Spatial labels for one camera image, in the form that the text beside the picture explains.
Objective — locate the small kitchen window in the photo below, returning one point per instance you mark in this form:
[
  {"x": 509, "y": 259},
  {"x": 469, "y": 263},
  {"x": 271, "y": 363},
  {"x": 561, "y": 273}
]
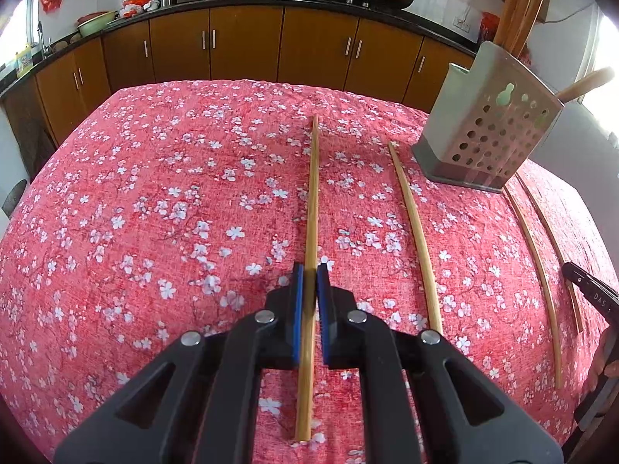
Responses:
[{"x": 22, "y": 19}]

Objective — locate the dark grey round object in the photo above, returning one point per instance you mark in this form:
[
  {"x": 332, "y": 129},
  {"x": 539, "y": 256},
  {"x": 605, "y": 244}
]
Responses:
[{"x": 13, "y": 198}]

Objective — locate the green basin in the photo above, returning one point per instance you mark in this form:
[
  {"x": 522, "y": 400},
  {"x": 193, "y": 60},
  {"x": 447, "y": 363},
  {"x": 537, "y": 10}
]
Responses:
[{"x": 96, "y": 24}]

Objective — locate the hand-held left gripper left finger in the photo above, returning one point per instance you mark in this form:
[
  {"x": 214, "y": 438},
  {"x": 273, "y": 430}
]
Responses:
[{"x": 299, "y": 319}]

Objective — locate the row of wooden base cabinets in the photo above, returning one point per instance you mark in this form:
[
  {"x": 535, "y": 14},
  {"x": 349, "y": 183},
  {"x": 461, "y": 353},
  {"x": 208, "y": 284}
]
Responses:
[{"x": 242, "y": 43}]

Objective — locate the red white plastic bag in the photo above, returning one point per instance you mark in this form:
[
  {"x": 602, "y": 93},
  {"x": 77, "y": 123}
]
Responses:
[{"x": 140, "y": 7}]

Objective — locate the white wall outlet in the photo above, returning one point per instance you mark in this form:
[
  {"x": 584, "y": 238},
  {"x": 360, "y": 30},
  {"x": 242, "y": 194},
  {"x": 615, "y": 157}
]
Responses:
[{"x": 463, "y": 24}]

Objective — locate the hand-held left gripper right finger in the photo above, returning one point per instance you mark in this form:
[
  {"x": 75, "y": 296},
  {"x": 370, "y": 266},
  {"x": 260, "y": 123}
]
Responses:
[{"x": 323, "y": 319}]

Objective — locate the red floral tablecloth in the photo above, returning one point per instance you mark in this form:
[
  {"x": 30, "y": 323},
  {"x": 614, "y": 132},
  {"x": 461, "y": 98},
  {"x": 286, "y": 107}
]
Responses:
[{"x": 169, "y": 179}]

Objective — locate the person's right hand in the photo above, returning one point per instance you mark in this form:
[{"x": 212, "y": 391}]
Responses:
[{"x": 607, "y": 353}]

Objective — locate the yellow detergent bottle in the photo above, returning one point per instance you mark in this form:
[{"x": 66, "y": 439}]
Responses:
[{"x": 25, "y": 60}]

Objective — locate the perforated beige chopstick holder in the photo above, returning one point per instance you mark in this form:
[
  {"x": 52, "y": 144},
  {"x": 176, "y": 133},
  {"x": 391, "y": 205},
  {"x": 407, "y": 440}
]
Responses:
[{"x": 483, "y": 106}]

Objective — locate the metal faucet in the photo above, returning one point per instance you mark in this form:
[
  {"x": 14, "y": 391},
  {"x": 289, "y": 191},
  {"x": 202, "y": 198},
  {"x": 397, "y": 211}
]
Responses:
[{"x": 44, "y": 38}]

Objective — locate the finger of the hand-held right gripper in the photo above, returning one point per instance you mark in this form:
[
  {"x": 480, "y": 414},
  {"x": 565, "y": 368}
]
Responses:
[{"x": 595, "y": 295}]

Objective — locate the black gas stove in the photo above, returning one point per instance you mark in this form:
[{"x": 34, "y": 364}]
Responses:
[{"x": 355, "y": 2}]

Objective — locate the large bright window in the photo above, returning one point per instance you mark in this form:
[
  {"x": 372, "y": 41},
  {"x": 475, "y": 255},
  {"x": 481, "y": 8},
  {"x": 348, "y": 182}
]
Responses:
[{"x": 607, "y": 48}]

